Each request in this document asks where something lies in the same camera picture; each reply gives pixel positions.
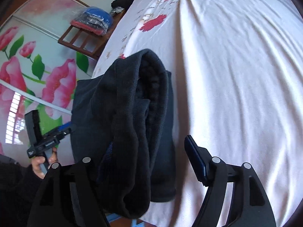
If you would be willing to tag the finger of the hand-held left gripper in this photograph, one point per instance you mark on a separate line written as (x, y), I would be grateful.
(62, 130)

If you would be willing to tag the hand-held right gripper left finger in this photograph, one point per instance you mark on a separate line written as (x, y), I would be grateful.
(85, 170)

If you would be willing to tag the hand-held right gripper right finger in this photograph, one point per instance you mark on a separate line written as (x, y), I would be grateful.
(196, 160)

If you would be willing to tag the person's left forearm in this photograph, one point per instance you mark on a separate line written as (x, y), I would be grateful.
(14, 189)

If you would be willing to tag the person's left hand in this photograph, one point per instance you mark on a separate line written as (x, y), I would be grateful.
(37, 166)

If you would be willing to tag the floral wardrobe door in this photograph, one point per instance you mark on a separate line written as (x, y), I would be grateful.
(35, 63)

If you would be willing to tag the wooden chair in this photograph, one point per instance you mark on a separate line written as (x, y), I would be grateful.
(78, 49)

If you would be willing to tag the floral white bed sheet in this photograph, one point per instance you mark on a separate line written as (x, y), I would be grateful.
(224, 75)

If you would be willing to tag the clear bag of clothes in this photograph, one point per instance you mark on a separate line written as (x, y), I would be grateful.
(94, 19)

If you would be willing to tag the dark clothes pile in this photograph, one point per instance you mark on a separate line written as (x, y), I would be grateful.
(123, 0)

